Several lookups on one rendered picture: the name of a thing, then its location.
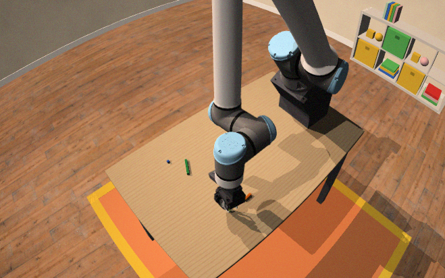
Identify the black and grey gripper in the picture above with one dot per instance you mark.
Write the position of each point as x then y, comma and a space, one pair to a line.
229, 198

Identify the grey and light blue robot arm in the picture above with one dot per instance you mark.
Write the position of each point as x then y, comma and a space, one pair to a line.
321, 67

